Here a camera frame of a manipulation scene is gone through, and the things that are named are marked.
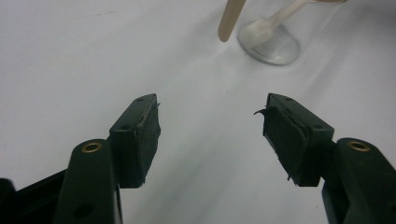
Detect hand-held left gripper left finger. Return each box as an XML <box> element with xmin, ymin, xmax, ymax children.
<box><xmin>51</xmin><ymin>93</ymin><xmax>162</xmax><ymax>224</ymax></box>

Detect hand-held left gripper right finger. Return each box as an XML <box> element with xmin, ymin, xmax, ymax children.
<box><xmin>253</xmin><ymin>92</ymin><xmax>396</xmax><ymax>224</ymax></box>

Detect wooden stick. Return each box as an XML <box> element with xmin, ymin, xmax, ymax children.
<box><xmin>218</xmin><ymin>0</ymin><xmax>247</xmax><ymax>43</ymax></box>

